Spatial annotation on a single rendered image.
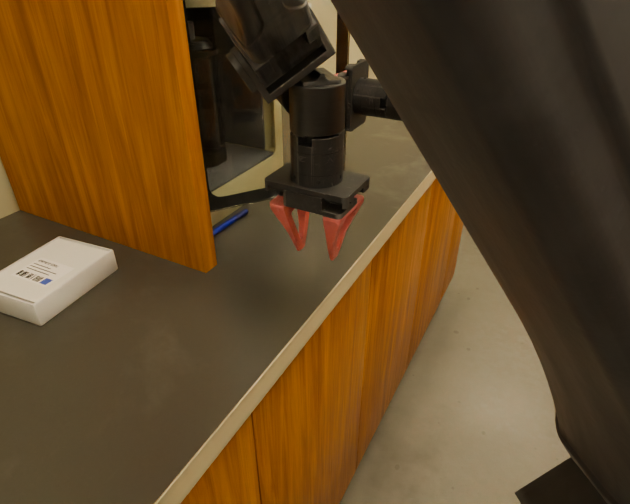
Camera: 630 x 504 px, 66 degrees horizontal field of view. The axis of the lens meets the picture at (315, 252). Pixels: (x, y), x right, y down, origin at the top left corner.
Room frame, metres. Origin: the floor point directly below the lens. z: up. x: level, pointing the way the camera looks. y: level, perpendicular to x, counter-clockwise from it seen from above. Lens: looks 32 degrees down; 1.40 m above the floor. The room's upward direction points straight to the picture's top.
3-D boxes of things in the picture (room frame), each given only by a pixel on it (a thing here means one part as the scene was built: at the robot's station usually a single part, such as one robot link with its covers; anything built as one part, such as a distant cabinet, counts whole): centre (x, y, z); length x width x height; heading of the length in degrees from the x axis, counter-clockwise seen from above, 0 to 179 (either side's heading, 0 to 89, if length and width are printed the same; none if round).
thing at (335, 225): (0.49, -0.01, 1.13); 0.07 x 0.07 x 0.09; 62
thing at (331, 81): (0.50, 0.00, 1.27); 0.07 x 0.06 x 0.07; 16
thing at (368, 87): (0.78, -0.09, 1.20); 0.07 x 0.07 x 0.10; 62
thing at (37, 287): (0.62, 0.42, 0.96); 0.16 x 0.12 x 0.04; 158
